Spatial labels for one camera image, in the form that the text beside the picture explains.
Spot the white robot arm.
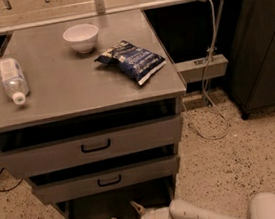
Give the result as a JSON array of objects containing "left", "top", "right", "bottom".
[{"left": 131, "top": 192, "right": 275, "bottom": 219}]

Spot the clear plastic water bottle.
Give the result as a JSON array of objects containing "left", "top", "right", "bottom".
[{"left": 0, "top": 58, "right": 30, "bottom": 106}]

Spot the blue chip bag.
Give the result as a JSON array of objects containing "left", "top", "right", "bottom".
[{"left": 96, "top": 40, "right": 166, "bottom": 86}]

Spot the grey drawer cabinet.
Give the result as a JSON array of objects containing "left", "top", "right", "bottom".
[{"left": 0, "top": 5, "right": 204, "bottom": 219}]

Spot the dark cabinet on right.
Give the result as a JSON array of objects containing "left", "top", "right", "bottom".
[{"left": 226, "top": 0, "right": 275, "bottom": 120}]

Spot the grey bottom drawer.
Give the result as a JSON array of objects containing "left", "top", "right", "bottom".
[{"left": 64, "top": 177, "right": 175, "bottom": 219}]

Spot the grey top drawer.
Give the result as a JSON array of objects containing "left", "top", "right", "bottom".
[{"left": 0, "top": 98, "right": 182, "bottom": 177}]

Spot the grey hanging cable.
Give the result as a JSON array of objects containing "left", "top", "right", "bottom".
[{"left": 167, "top": 0, "right": 232, "bottom": 144}]

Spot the grey middle drawer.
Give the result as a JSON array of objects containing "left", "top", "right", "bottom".
[{"left": 30, "top": 145, "right": 180, "bottom": 204}]

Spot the grey drawer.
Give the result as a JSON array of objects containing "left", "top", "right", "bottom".
[
  {"left": 64, "top": 177, "right": 175, "bottom": 219},
  {"left": 0, "top": 98, "right": 182, "bottom": 177},
  {"left": 30, "top": 145, "right": 180, "bottom": 204}
]

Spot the white ceramic bowl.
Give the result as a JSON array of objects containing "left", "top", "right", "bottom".
[{"left": 62, "top": 23, "right": 99, "bottom": 54}]

